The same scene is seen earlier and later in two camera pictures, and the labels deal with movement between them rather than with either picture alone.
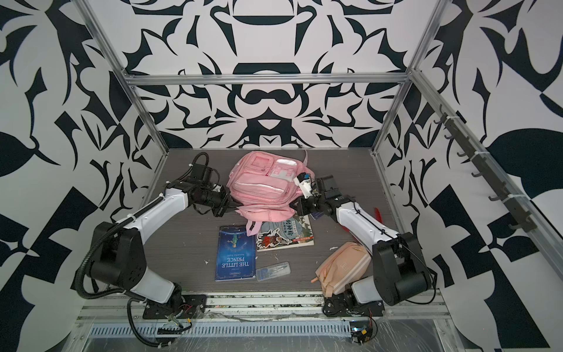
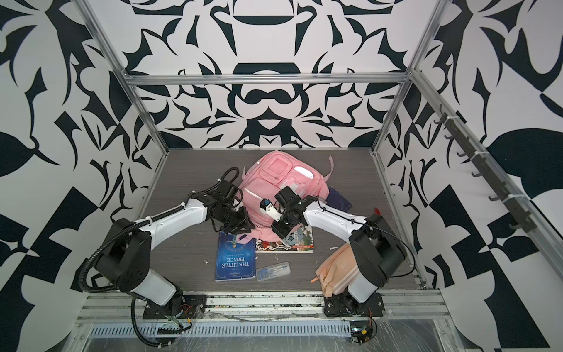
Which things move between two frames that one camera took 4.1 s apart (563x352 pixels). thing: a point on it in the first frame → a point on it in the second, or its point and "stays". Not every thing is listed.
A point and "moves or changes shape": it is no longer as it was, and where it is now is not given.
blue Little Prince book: (235, 254) stays
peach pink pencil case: (347, 265) stays
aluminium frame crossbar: (267, 78) stays
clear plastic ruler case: (273, 270) stays
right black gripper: (300, 207) → (279, 232)
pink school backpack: (265, 185) moves or changes shape
